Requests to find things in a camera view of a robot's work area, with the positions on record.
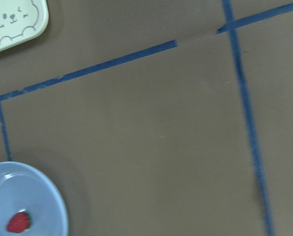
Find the red strawberry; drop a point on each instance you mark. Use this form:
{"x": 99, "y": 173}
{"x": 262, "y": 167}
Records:
{"x": 20, "y": 222}

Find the cream bear tray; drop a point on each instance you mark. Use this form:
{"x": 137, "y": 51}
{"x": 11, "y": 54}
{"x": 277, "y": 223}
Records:
{"x": 21, "y": 21}

